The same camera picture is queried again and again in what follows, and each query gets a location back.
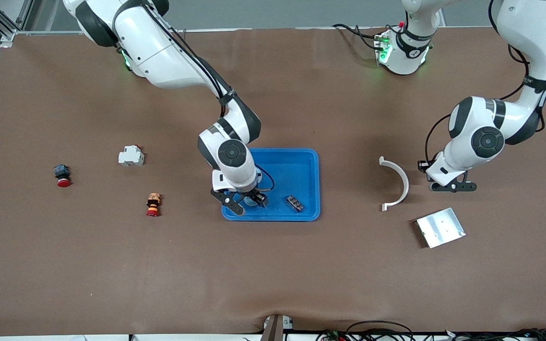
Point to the white curved plastic bracket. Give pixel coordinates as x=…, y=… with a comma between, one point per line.
x=404, y=182

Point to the blue plastic tray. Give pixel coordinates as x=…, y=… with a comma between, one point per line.
x=292, y=166

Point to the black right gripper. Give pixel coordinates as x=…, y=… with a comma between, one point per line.
x=257, y=195

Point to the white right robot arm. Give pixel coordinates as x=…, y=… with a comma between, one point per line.
x=159, y=57

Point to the orange red stacked push button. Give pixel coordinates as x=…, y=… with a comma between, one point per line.
x=153, y=204

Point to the brown table cover mat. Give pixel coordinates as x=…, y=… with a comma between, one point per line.
x=273, y=274

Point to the light blue call bell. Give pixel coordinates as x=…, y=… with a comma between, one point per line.
x=249, y=200

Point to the silver metal plate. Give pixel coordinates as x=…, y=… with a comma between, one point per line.
x=441, y=228

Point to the white circuit breaker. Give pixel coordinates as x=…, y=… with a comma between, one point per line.
x=131, y=156

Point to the black red mushroom push button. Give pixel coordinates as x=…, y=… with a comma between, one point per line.
x=62, y=174

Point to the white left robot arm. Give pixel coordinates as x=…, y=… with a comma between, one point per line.
x=486, y=142

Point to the grey metal mounting bracket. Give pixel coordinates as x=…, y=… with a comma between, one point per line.
x=273, y=329

